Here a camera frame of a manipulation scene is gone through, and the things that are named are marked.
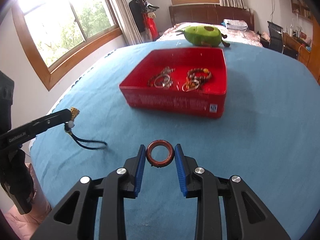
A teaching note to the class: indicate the silver bangle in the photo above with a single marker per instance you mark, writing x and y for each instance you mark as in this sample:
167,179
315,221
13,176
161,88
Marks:
183,88

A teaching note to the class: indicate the green avocado plush toy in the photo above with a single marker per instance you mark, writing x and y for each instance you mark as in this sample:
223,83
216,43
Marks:
202,35

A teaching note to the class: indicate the coat rack with dark clothes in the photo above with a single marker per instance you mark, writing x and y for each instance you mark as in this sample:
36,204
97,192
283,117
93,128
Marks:
136,12

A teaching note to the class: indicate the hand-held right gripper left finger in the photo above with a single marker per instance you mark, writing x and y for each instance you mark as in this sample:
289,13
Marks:
141,170

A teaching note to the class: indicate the red bag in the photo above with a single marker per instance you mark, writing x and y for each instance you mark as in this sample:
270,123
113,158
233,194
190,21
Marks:
151,27

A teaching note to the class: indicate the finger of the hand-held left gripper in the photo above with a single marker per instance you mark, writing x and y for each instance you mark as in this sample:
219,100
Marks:
53,123
50,117

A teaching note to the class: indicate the folded towels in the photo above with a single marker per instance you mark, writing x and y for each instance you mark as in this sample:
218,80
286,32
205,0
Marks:
235,24

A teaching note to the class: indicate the white curtain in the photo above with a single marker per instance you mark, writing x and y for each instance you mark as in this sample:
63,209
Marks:
125,12

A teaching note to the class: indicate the large wooden-framed window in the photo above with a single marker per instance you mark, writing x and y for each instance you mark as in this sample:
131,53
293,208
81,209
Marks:
62,25

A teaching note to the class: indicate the black office chair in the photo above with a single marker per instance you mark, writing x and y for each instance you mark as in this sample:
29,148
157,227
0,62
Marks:
275,37

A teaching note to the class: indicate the wooden wall shelf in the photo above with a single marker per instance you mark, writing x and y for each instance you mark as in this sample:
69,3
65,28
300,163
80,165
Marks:
300,7

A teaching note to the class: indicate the red metal box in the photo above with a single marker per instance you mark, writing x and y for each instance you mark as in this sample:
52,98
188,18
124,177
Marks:
175,100

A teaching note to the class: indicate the dark wooden headboard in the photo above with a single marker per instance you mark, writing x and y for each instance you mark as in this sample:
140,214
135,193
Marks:
200,13

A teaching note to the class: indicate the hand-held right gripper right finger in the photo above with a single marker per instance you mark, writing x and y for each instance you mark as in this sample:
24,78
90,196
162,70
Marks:
180,170

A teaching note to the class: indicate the pink clothing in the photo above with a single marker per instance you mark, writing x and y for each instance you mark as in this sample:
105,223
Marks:
37,205

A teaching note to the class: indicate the person's left hand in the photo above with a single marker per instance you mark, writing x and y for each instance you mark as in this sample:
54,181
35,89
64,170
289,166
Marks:
17,175

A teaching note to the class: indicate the blue bed sheet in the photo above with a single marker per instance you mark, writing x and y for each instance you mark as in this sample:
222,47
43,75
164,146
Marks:
262,130

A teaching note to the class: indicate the wooden desk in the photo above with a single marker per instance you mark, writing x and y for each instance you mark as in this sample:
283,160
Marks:
307,55

